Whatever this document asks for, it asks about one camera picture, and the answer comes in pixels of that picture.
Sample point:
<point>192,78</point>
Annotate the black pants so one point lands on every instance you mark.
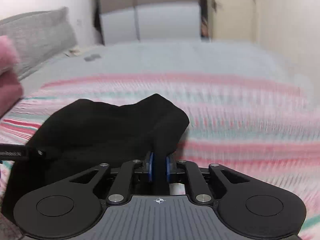
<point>87,133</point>

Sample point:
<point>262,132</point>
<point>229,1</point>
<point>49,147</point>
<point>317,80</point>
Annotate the grey plush bed cover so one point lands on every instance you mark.
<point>186,57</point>

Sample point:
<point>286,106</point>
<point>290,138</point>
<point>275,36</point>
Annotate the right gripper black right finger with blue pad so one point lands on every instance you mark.
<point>175,168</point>

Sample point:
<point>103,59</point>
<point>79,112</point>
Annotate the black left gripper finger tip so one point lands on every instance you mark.
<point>10,152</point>

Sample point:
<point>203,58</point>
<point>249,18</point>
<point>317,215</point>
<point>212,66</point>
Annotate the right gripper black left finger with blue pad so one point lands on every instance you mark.
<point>144,171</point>

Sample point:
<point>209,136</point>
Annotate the red green patterned knit blanket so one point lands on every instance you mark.
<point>265,129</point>

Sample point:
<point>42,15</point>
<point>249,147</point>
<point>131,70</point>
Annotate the white and brown wardrobe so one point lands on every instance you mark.
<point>146,20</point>

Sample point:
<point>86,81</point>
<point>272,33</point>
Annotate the beige wooden door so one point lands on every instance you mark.
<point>236,21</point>

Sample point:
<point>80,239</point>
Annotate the black door handle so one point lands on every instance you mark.
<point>216,5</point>

